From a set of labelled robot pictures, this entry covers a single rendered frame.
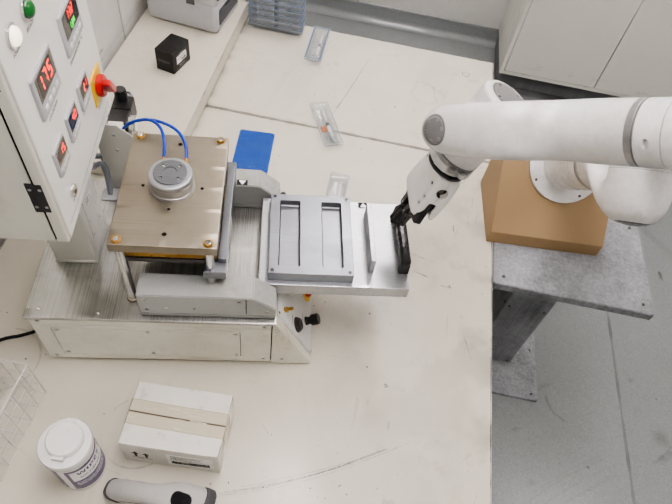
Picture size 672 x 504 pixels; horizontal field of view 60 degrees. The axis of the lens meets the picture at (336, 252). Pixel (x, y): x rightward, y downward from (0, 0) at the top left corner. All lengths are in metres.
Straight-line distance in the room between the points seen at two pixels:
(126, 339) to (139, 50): 1.01
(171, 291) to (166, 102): 0.79
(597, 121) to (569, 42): 2.44
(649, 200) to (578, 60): 2.18
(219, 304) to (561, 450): 1.48
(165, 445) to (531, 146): 0.79
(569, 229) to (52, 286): 1.21
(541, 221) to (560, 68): 1.85
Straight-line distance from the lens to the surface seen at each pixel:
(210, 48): 1.96
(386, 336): 1.35
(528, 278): 1.56
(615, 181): 1.24
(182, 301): 1.10
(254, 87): 1.89
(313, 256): 1.14
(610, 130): 0.85
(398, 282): 1.17
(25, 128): 0.84
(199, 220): 1.05
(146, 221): 1.05
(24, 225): 0.99
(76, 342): 1.28
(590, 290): 1.62
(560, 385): 2.36
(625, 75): 3.45
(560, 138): 0.89
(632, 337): 2.62
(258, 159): 1.65
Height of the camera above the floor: 1.92
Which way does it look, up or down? 53 degrees down
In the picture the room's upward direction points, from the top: 11 degrees clockwise
